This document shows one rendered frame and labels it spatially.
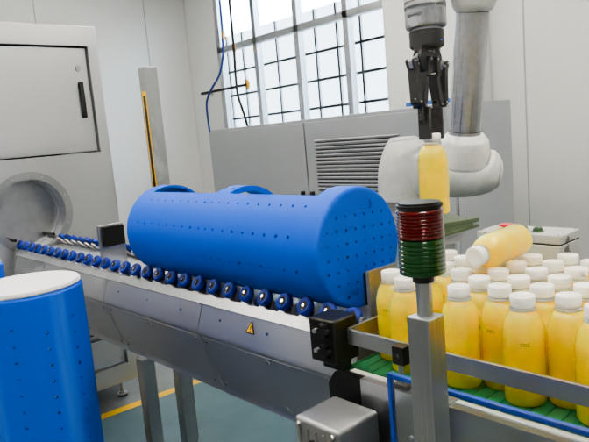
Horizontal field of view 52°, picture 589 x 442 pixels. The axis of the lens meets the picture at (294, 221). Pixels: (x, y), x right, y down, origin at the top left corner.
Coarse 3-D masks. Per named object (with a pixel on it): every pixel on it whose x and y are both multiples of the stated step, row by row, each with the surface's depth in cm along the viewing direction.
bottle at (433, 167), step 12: (432, 144) 133; (420, 156) 135; (432, 156) 133; (444, 156) 133; (420, 168) 135; (432, 168) 133; (444, 168) 133; (420, 180) 135; (432, 180) 133; (444, 180) 134; (420, 192) 136; (432, 192) 134; (444, 192) 134; (444, 204) 134
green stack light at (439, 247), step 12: (432, 240) 81; (444, 240) 82; (408, 252) 81; (420, 252) 81; (432, 252) 81; (444, 252) 82; (408, 264) 82; (420, 264) 81; (432, 264) 81; (444, 264) 82; (408, 276) 82; (420, 276) 81; (432, 276) 81
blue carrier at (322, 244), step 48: (192, 192) 204; (240, 192) 167; (336, 192) 137; (144, 240) 188; (192, 240) 167; (240, 240) 151; (288, 240) 138; (336, 240) 135; (384, 240) 147; (288, 288) 145; (336, 288) 136
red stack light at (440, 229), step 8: (440, 208) 82; (400, 216) 82; (408, 216) 80; (416, 216) 80; (424, 216) 80; (432, 216) 80; (440, 216) 81; (400, 224) 82; (408, 224) 81; (416, 224) 80; (424, 224) 80; (432, 224) 80; (440, 224) 81; (400, 232) 82; (408, 232) 81; (416, 232) 80; (424, 232) 80; (432, 232) 80; (440, 232) 81; (408, 240) 81; (416, 240) 80; (424, 240) 80
